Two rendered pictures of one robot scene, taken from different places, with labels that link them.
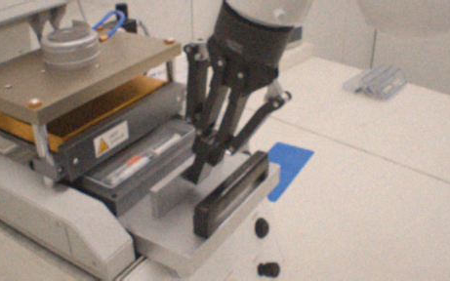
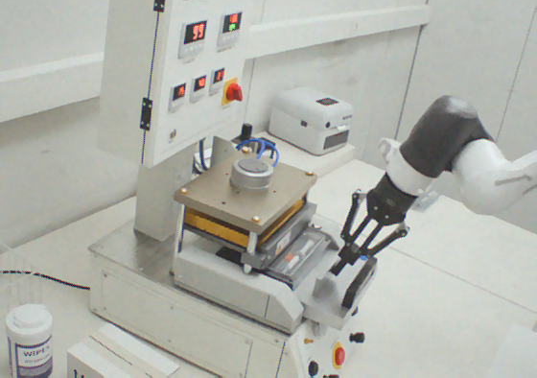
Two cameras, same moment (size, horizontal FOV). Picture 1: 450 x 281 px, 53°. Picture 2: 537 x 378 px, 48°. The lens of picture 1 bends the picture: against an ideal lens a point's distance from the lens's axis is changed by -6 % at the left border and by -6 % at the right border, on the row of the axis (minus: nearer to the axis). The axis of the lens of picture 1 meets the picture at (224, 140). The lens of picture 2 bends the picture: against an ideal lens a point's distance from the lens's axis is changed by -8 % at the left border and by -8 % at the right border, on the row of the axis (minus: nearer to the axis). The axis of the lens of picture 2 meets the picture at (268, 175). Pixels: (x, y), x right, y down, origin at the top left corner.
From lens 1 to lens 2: 0.72 m
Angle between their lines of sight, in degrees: 10
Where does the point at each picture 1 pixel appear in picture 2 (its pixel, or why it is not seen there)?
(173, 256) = (332, 318)
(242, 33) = (397, 197)
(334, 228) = (392, 314)
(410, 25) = (484, 211)
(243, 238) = not seen: hidden behind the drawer
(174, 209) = (323, 291)
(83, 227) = (281, 298)
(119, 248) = (298, 313)
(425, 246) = (456, 329)
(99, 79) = (284, 203)
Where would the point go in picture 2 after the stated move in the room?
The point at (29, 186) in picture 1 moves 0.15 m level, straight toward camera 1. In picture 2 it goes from (231, 271) to (277, 318)
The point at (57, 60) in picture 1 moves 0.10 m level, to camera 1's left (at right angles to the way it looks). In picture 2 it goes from (248, 184) to (196, 179)
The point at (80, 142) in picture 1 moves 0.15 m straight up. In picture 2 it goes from (273, 245) to (288, 171)
